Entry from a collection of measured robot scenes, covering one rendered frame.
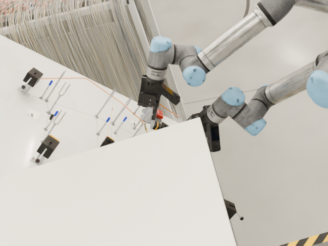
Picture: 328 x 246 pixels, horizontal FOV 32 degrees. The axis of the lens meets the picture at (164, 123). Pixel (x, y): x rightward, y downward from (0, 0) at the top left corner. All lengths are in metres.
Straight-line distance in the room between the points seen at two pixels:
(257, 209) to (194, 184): 2.51
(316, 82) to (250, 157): 2.03
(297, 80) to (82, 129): 0.78
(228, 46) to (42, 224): 1.17
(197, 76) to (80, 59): 1.04
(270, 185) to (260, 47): 1.63
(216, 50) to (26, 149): 0.72
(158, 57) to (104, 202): 1.19
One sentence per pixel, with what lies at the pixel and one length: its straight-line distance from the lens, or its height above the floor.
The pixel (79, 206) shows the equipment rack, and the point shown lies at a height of 1.85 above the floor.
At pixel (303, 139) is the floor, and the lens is 3.81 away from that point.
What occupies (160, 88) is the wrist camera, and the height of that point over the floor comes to 1.33.
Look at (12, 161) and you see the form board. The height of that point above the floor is 1.53.
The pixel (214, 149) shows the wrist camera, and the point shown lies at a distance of 2.16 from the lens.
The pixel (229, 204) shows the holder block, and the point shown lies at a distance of 2.09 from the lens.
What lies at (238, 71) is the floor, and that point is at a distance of 4.60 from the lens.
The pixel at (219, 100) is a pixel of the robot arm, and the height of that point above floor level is 1.29.
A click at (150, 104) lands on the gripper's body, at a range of 2.18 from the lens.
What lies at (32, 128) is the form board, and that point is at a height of 1.49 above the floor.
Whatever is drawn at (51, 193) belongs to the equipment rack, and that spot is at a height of 1.85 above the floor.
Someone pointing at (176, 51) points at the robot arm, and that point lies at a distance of 2.10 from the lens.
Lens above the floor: 2.47
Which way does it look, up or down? 35 degrees down
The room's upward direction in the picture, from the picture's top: 20 degrees counter-clockwise
